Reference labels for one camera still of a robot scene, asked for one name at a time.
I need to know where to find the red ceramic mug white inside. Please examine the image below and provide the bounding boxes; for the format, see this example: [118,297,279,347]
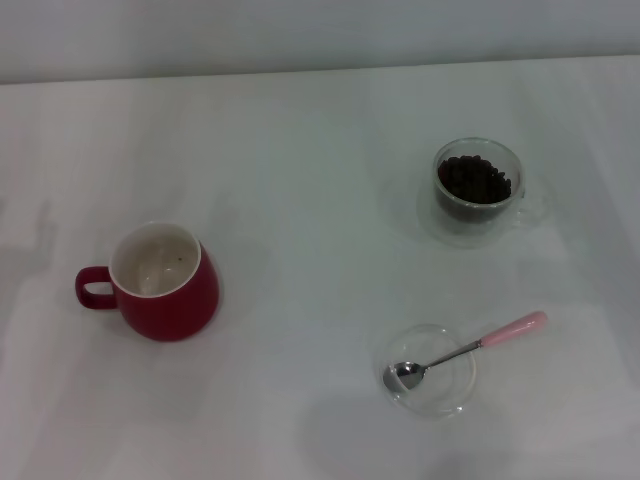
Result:
[74,220,220,343]

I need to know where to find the pink-handled metal spoon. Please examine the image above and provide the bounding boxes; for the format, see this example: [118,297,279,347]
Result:
[382,310,548,394]

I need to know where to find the dark coffee bean pile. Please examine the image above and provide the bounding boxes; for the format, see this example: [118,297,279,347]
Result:
[437,155,513,221]

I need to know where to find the clear shallow glass dish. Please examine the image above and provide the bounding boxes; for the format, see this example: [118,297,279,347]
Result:
[375,323,478,420]

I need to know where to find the clear double-wall glass cup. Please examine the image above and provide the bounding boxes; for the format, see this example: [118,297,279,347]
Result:
[417,137,547,250]

